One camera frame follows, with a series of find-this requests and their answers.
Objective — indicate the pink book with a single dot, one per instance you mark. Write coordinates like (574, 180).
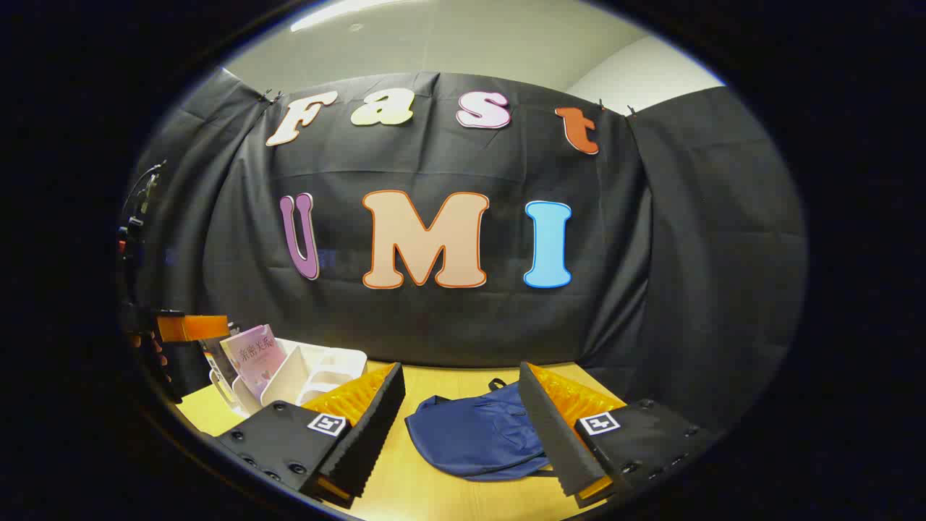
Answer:
(255, 358)

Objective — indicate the white plastic bookshelf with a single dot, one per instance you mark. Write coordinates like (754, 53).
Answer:
(325, 365)

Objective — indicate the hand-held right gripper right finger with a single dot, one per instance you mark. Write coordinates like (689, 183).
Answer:
(550, 434)

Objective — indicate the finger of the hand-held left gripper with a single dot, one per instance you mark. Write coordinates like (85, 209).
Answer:
(188, 327)

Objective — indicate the blue schoolbag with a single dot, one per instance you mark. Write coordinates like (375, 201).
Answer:
(477, 434)

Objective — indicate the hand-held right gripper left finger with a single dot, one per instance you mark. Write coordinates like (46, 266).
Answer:
(376, 434)

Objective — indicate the black backdrop cloth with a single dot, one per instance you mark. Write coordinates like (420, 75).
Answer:
(448, 325)

